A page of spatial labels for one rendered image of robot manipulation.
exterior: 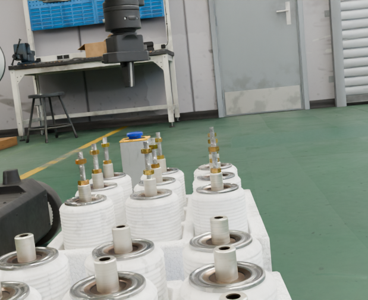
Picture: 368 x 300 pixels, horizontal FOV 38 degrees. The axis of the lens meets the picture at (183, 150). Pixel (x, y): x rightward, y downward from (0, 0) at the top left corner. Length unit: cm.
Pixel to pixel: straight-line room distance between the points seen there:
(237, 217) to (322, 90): 524
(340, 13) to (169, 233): 527
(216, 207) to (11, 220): 62
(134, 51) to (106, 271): 87
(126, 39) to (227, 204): 57
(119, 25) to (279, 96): 482
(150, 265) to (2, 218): 74
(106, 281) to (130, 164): 82
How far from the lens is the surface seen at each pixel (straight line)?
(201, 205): 92
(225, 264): 53
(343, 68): 605
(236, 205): 93
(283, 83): 606
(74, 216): 95
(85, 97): 625
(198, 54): 605
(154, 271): 64
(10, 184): 155
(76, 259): 93
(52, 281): 66
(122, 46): 133
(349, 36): 612
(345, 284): 119
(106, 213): 95
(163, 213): 93
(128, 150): 133
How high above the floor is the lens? 45
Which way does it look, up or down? 7 degrees down
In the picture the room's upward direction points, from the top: 6 degrees counter-clockwise
